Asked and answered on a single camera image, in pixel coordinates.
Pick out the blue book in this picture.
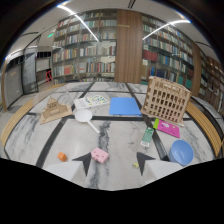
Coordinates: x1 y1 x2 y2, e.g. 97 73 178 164
108 96 142 117

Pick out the white book with geometric patterns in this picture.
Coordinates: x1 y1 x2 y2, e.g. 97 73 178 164
73 94 111 111

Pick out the small orange block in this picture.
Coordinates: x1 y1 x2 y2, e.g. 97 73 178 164
57 152 68 163

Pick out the pink cassette tape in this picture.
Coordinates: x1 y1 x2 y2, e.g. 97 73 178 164
90 147 110 164

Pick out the green white carton box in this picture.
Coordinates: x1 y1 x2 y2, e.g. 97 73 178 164
140 126 155 149

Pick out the blue bowl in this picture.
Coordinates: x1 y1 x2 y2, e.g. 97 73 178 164
168 139 195 167

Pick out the magenta cassette tape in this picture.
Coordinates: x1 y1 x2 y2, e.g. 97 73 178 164
152 118 181 139

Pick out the white magnifying glass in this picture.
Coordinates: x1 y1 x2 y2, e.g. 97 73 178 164
74 108 101 134

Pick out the wooden temple model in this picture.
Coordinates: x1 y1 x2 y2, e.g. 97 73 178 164
38 96 74 126

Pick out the wooden lattice building model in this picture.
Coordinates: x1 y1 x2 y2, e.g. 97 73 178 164
140 75 192 125

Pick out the red chair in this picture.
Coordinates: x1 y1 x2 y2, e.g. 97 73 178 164
45 69 54 83

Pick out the long bookshelf with books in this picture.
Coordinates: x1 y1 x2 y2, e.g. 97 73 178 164
140 13 203 98

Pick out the tall bookshelf with books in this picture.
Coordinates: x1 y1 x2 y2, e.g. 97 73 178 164
50 9 118 85

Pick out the wooden wall panel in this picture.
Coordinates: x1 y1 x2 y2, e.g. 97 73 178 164
114 8 144 84

